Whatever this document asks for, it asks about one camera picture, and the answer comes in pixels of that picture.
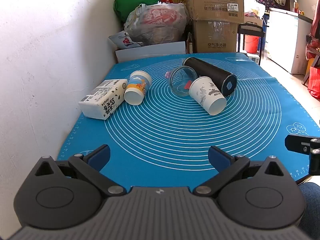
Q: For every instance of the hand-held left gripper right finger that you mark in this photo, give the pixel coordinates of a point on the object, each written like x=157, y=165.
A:
x=218, y=158

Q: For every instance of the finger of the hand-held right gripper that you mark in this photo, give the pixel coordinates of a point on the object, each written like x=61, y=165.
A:
x=295, y=143

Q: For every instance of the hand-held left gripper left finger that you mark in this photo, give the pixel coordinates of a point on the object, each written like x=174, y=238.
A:
x=100, y=158

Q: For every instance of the white ink-print paper cup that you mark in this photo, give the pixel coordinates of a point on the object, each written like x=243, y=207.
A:
x=208, y=93

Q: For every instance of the colourful cartoon paper cup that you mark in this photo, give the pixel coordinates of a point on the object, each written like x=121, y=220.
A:
x=137, y=86

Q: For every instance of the blue silicone baking mat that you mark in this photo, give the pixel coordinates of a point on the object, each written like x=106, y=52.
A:
x=170, y=130

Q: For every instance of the white milk carton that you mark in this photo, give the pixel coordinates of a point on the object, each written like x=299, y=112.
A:
x=102, y=100

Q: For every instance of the person's jeans leg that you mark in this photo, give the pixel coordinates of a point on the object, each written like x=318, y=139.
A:
x=311, y=205

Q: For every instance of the red shopping bag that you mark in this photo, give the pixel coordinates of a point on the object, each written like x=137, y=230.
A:
x=314, y=82

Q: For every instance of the small red clip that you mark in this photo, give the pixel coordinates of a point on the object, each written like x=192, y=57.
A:
x=187, y=85

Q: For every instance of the clear glass jar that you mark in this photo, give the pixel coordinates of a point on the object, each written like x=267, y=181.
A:
x=178, y=83

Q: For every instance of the black cylindrical tumbler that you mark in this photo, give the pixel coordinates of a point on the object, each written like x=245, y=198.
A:
x=212, y=71

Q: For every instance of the small pink toy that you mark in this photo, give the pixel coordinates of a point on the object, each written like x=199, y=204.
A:
x=168, y=74

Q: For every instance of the red bucket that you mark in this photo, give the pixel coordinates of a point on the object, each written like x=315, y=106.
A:
x=251, y=43

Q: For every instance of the white chest freezer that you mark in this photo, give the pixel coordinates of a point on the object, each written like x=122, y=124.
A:
x=282, y=35

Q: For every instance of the white flat box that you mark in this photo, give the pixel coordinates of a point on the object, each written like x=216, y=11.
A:
x=150, y=52

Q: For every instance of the white printed packet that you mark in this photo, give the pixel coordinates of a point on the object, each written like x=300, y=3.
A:
x=122, y=41

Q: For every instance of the brown cardboard box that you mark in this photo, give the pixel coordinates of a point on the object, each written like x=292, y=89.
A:
x=215, y=36

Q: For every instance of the orange drink bottle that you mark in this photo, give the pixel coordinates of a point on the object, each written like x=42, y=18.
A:
x=295, y=6

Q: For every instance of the red-print plastic bag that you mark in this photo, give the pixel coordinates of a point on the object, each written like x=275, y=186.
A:
x=157, y=22

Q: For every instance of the large taped cardboard box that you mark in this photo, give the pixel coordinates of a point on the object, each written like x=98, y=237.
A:
x=215, y=0

